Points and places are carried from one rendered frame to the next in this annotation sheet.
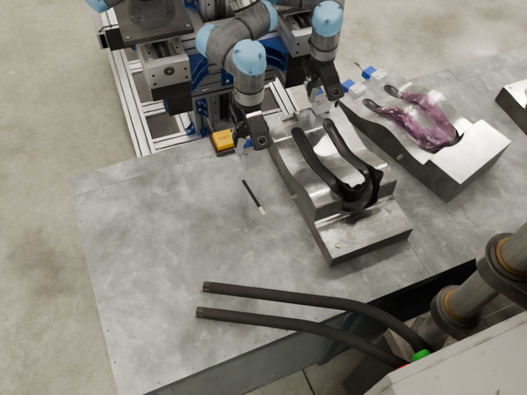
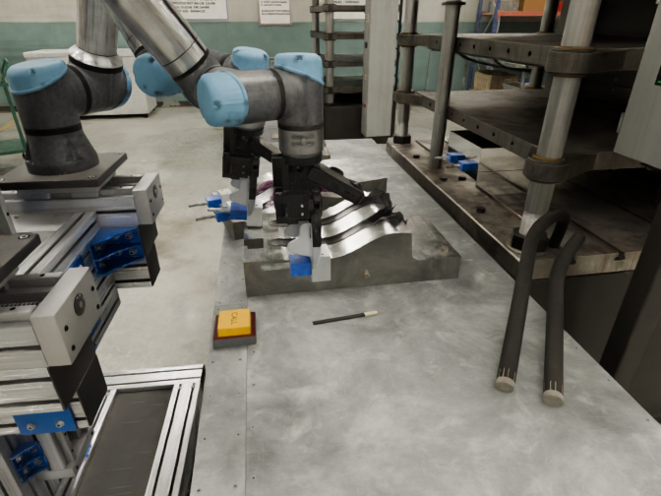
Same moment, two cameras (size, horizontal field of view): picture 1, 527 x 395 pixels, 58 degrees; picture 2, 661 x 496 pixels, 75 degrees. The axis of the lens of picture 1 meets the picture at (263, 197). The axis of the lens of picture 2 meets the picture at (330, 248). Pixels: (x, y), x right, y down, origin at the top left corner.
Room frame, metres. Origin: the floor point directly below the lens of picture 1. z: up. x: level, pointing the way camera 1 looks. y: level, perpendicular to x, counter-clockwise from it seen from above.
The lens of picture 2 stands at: (0.60, 0.74, 1.35)
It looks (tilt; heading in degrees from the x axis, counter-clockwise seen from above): 28 degrees down; 287
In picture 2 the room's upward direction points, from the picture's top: straight up
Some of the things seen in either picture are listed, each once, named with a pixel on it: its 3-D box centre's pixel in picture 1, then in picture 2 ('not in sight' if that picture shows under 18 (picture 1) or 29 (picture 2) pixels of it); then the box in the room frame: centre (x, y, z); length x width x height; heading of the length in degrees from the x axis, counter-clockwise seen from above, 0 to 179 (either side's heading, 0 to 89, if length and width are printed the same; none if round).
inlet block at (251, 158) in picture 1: (245, 145); (294, 265); (0.88, 0.07, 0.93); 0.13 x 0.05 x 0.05; 26
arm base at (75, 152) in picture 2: not in sight; (58, 145); (1.51, -0.05, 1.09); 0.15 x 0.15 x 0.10
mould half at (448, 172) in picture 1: (417, 124); (298, 193); (1.08, -0.49, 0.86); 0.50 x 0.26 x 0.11; 43
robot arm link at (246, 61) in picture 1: (248, 66); (297, 91); (0.86, 0.06, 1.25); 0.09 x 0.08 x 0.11; 52
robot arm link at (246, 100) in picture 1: (248, 91); (301, 141); (0.86, 0.06, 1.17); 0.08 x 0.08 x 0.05
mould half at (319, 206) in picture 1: (333, 172); (345, 236); (0.85, -0.21, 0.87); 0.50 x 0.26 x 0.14; 26
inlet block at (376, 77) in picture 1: (368, 72); (210, 202); (1.31, -0.34, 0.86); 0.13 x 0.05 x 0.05; 43
